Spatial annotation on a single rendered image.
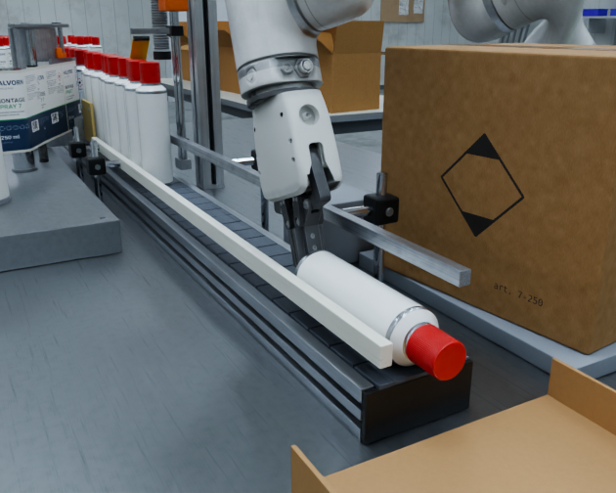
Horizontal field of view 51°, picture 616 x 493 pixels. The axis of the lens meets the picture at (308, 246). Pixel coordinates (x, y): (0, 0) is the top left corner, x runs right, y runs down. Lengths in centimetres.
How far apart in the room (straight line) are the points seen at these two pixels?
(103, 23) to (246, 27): 947
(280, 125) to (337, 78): 219
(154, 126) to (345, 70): 180
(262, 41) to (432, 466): 41
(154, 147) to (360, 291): 64
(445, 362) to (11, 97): 100
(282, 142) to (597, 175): 29
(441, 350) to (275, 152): 27
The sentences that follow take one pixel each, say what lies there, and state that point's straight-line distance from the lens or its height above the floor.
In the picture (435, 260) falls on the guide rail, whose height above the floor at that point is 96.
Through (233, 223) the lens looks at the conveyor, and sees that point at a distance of 91.
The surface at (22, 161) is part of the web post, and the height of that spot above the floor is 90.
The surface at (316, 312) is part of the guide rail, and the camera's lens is 58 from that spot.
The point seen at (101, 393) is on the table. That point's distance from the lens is 63.
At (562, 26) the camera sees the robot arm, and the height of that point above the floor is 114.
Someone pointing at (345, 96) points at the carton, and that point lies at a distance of 285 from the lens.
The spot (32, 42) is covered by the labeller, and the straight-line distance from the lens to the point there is 156.
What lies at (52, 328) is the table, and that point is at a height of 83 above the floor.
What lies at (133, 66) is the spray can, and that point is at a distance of 117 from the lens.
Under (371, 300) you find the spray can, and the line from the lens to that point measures 54.
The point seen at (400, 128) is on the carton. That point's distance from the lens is 77.
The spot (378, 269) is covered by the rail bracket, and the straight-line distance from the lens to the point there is 72.
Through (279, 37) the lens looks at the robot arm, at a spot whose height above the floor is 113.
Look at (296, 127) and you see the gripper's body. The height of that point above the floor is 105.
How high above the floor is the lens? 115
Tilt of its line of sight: 19 degrees down
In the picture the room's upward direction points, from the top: straight up
